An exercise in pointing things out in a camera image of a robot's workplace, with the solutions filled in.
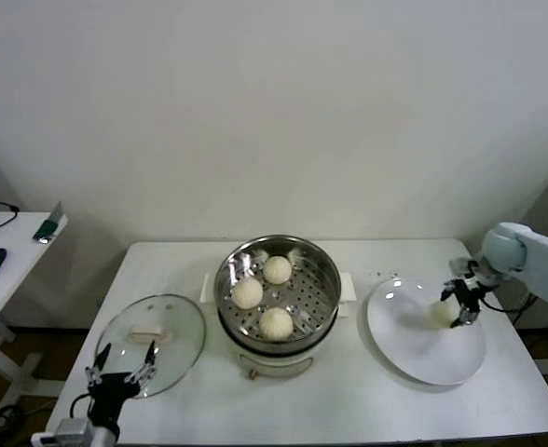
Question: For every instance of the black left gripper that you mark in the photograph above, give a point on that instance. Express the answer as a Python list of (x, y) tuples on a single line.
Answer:
[(111, 390)]

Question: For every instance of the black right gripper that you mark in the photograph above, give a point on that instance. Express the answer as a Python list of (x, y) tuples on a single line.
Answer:
[(469, 294)]

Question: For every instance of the white steamed baozi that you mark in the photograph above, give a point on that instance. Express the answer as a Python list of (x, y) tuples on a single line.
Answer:
[(277, 270), (442, 315), (276, 323), (248, 293)]

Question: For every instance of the round glass pot lid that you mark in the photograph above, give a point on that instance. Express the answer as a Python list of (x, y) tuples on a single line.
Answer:
[(181, 326)]

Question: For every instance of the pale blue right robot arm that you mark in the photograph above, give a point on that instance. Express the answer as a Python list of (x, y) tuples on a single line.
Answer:
[(544, 261)]

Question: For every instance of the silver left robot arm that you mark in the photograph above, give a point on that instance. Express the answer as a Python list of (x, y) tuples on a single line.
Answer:
[(105, 437)]

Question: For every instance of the stainless steel steamer basket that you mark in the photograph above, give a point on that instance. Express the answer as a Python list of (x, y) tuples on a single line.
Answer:
[(311, 298)]

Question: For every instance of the white round plate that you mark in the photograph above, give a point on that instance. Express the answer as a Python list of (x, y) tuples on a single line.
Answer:
[(395, 335)]

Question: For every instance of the white side table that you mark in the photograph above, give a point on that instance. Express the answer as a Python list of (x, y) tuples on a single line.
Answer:
[(17, 261)]

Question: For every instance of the white electric cooker pot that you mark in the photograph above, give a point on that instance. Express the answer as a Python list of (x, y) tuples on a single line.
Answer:
[(274, 365)]

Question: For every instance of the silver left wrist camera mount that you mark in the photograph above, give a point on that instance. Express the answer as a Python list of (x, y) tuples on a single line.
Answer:
[(69, 430)]

